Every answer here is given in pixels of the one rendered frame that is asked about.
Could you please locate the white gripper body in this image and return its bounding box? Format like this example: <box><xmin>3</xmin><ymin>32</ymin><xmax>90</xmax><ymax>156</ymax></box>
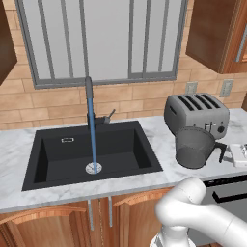
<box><xmin>228</xmin><ymin>142</ymin><xmax>247</xmax><ymax>169</ymax></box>

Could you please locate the black sink basin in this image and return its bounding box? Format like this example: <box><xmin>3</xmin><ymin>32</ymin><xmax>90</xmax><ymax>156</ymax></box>
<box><xmin>21</xmin><ymin>120</ymin><xmax>164</xmax><ymax>192</ymax></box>

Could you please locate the blue water stream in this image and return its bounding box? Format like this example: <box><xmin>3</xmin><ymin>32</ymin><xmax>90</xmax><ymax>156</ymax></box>
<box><xmin>89</xmin><ymin>96</ymin><xmax>98</xmax><ymax>174</ymax></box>

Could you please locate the dark grey sink faucet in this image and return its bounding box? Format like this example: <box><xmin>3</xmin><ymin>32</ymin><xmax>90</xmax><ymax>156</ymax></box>
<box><xmin>84</xmin><ymin>75</ymin><xmax>117</xmax><ymax>130</ymax></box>

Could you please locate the grey four-slot toaster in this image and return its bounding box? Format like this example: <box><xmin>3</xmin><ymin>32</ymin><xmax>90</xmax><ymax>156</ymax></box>
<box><xmin>163</xmin><ymin>93</ymin><xmax>231</xmax><ymax>139</ymax></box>

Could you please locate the brown wooden cupboard door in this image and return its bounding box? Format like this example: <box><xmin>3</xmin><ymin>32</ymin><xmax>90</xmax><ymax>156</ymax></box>
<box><xmin>0</xmin><ymin>200</ymin><xmax>92</xmax><ymax>247</ymax></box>
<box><xmin>110</xmin><ymin>187</ymin><xmax>173</xmax><ymax>247</ymax></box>

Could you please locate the grey framed window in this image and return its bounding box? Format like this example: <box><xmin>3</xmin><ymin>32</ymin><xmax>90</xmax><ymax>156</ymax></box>
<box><xmin>14</xmin><ymin>0</ymin><xmax>189</xmax><ymax>90</ymax></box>

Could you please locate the black dishwasher handle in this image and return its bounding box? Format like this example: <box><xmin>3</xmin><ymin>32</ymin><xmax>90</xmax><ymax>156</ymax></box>
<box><xmin>211</xmin><ymin>190</ymin><xmax>247</xmax><ymax>205</ymax></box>

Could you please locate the grey jug with black handle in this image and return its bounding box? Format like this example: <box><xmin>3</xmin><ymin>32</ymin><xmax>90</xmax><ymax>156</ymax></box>
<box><xmin>175</xmin><ymin>125</ymin><xmax>228</xmax><ymax>170</ymax></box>

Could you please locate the grey wall outlet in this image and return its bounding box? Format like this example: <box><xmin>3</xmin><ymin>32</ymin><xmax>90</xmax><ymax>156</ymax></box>
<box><xmin>185</xmin><ymin>81</ymin><xmax>199</xmax><ymax>96</ymax></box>
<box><xmin>219</xmin><ymin>78</ymin><xmax>235</xmax><ymax>98</ymax></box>

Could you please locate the brown wall cupboard with handle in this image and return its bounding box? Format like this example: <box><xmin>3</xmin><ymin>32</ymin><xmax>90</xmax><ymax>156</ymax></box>
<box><xmin>185</xmin><ymin>0</ymin><xmax>247</xmax><ymax>75</ymax></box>

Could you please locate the grey cupboard door handle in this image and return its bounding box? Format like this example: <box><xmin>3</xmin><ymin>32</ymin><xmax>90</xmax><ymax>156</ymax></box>
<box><xmin>107</xmin><ymin>196</ymin><xmax>114</xmax><ymax>228</ymax></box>
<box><xmin>87</xmin><ymin>199</ymin><xmax>96</xmax><ymax>232</ymax></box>

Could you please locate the dark brown wall cupboard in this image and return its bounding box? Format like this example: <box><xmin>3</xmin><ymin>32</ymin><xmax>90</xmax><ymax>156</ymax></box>
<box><xmin>0</xmin><ymin>0</ymin><xmax>18</xmax><ymax>87</ymax></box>

